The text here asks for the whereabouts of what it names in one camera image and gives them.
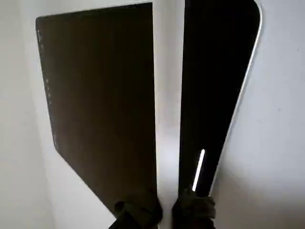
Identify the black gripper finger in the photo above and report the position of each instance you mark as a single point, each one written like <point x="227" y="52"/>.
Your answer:
<point x="193" y="210"/>
<point x="135" y="215"/>

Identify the white apple pencil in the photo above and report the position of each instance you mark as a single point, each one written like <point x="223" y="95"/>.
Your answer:
<point x="168" y="95"/>

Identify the black ipad tablet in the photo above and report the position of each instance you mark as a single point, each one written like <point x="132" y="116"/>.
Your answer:
<point x="100" y="95"/>

